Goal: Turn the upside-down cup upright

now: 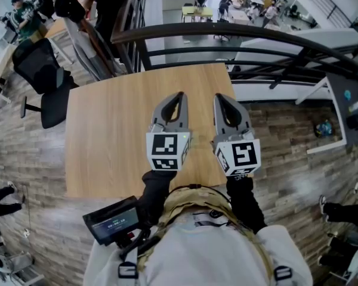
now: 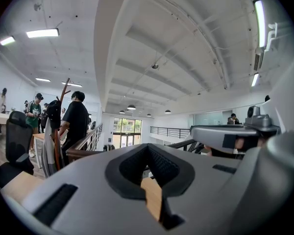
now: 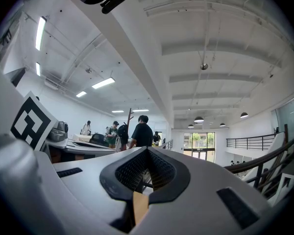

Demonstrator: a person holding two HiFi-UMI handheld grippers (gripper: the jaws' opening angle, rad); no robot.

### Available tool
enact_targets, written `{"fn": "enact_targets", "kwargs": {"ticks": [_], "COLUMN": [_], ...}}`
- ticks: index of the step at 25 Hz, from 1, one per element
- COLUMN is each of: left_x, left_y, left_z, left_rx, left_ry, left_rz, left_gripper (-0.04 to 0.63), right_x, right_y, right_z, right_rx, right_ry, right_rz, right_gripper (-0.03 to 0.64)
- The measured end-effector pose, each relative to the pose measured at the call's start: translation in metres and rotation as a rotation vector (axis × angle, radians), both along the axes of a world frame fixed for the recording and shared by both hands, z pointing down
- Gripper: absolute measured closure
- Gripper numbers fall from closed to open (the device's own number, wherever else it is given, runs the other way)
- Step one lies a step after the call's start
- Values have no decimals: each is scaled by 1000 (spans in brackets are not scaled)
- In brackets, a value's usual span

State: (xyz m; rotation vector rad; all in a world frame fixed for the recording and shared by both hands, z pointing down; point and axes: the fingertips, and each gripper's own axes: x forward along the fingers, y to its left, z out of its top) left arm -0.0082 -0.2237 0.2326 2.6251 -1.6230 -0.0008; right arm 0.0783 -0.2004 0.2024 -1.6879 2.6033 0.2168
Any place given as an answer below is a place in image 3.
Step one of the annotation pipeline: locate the black wall-mounted box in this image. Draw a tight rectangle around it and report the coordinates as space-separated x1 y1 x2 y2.
5 67 26 88

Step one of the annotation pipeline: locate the black hanging bag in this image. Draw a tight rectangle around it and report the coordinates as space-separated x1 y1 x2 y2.
117 123 129 144

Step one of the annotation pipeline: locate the black head-worn camera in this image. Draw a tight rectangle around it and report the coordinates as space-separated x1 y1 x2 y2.
99 0 128 15

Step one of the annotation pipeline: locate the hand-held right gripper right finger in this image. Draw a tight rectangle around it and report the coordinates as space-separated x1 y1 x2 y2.
129 145 273 235

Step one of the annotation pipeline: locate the dark curved handrail railing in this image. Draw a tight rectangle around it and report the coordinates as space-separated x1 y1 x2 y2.
224 128 294 195

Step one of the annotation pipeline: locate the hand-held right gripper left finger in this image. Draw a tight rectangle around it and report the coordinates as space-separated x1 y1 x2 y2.
0 135 149 235

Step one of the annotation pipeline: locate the wooden coat rack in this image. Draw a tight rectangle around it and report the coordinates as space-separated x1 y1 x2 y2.
125 108 135 151

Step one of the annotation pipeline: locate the black balcony railing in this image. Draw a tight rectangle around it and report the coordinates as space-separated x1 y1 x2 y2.
226 132 277 151

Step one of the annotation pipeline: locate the black office chair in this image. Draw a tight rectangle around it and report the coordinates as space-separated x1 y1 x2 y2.
89 133 110 148

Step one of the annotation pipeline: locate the white framed side table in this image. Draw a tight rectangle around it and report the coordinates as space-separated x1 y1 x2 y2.
269 153 294 207

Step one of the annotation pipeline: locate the glass entrance door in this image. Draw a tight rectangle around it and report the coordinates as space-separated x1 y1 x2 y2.
183 132 216 163

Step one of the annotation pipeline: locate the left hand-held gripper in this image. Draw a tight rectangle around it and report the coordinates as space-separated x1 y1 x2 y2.
9 91 118 164

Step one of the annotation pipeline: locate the white staircase side panel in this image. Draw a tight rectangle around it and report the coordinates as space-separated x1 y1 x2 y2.
242 132 286 188

